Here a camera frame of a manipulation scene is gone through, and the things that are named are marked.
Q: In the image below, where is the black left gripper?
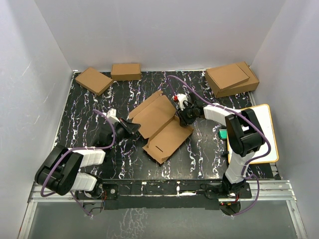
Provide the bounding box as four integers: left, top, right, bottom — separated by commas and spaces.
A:
110, 118, 141, 149

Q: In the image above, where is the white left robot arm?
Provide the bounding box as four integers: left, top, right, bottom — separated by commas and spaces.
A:
35, 118, 141, 199

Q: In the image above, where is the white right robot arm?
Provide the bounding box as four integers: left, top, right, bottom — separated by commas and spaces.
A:
177, 100, 265, 198

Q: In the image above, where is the small cardboard box top right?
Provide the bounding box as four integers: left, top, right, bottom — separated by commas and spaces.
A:
205, 64, 249, 94

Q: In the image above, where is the large cardboard box bottom right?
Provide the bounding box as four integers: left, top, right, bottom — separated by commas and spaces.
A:
217, 62, 259, 98

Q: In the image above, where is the green eraser block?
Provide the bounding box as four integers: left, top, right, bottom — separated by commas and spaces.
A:
218, 129, 227, 140

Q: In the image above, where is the white board with yellow rim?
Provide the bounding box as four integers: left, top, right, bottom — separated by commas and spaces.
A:
241, 104, 279, 164

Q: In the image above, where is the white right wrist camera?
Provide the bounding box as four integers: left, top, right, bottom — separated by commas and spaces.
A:
173, 94, 189, 111

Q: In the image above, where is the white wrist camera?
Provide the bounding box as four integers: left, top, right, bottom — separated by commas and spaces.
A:
106, 108, 120, 124
173, 94, 189, 111

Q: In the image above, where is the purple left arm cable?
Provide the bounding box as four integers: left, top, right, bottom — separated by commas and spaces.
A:
40, 109, 117, 218

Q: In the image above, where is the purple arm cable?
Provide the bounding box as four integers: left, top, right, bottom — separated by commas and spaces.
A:
166, 75, 273, 215
40, 109, 117, 218

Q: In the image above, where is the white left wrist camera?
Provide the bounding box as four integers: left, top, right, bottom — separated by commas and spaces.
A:
106, 108, 120, 124

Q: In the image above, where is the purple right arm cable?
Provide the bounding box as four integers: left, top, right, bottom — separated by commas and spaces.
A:
166, 75, 273, 215

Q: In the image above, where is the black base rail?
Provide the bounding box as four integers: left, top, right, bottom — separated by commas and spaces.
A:
75, 179, 252, 214

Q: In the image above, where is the aluminium frame rail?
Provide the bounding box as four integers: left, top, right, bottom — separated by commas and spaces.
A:
245, 180, 308, 239

